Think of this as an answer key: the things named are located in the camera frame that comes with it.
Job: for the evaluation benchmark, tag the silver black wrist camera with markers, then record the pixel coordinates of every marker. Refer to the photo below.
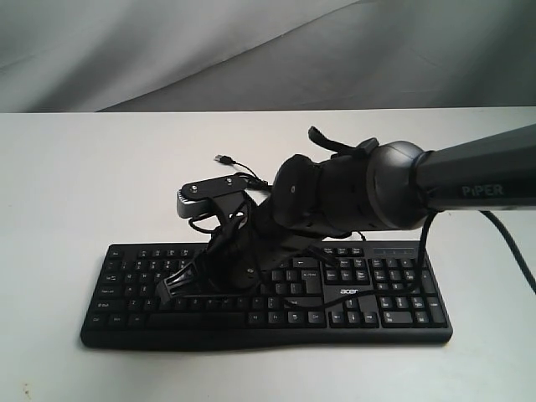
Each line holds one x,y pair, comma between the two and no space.
216,196

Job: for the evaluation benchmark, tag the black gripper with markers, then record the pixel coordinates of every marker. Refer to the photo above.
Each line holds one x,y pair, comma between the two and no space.
239,250

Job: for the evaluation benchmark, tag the black acer keyboard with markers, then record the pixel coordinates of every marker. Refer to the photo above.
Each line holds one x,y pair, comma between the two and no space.
378,293

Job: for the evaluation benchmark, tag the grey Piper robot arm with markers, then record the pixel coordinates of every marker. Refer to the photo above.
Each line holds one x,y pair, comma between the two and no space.
367,187

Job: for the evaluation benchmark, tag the grey backdrop cloth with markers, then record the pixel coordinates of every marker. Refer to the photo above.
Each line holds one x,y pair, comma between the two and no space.
149,56

